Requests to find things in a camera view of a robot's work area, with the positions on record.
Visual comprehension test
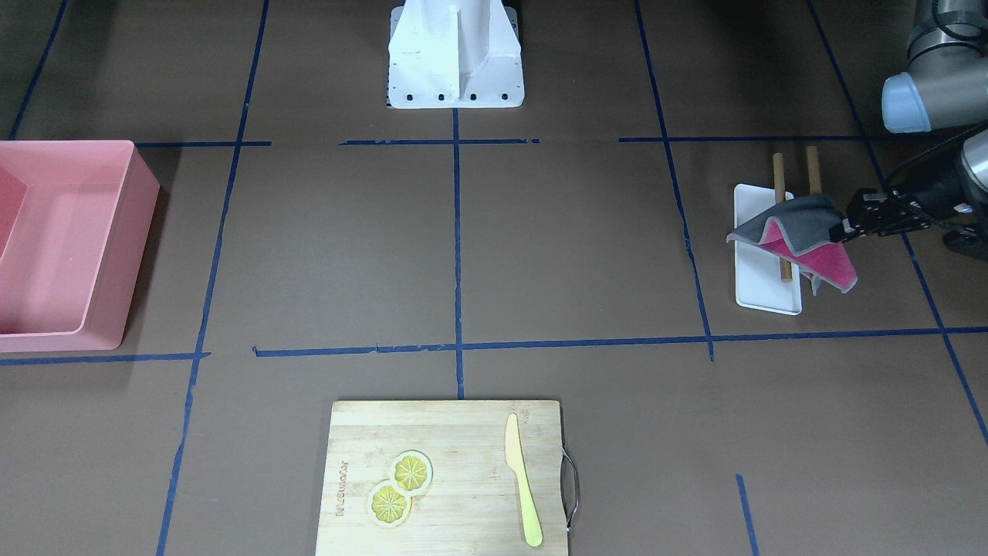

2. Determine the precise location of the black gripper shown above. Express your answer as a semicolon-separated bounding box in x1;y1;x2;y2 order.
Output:
828;171;975;243

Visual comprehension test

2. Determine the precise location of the grey and pink cloth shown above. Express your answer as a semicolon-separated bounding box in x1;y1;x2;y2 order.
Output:
726;195;858;294

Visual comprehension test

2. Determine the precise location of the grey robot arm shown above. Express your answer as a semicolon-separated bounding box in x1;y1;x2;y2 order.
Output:
829;1;987;260

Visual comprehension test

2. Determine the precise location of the white rack tray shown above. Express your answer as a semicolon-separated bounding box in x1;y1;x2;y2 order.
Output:
733;184;802;314

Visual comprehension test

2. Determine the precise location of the yellow plastic knife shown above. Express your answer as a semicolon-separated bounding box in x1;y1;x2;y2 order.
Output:
504;412;543;547

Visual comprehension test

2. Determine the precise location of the bamboo cutting board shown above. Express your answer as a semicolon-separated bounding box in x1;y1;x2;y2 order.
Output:
314;400;570;555

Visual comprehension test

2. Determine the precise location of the upper lemon slice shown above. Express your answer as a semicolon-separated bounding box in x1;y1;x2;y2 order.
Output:
391;449;433;497

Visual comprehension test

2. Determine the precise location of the lemon slice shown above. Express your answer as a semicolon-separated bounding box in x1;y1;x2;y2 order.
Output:
391;449;433;497
366;481;414;529

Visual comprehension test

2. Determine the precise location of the lower lemon slice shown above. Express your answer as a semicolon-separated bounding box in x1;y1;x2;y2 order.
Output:
366;481;414;529

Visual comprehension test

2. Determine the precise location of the pink plastic bin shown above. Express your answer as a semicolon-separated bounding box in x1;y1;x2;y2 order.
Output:
1;140;160;353

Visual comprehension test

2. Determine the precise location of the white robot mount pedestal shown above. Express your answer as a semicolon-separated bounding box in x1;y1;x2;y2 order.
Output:
386;1;526;110

